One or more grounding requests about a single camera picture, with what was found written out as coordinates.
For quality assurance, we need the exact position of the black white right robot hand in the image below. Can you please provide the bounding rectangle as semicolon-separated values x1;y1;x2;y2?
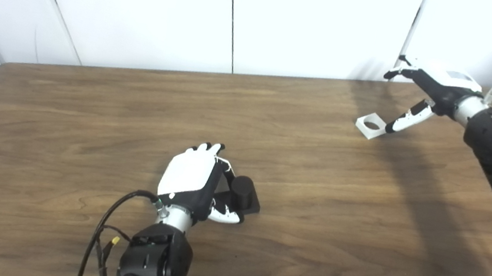
375;52;487;146

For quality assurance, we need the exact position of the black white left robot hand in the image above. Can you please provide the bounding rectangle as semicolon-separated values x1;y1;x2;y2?
153;135;255;228

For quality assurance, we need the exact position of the black peg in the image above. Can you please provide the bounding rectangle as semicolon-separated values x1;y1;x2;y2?
212;172;265;217

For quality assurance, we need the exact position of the white square piece with hole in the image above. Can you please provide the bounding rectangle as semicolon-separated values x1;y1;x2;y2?
354;111;389;142

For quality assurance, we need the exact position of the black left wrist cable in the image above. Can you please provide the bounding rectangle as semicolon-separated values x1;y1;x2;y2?
76;183;162;276

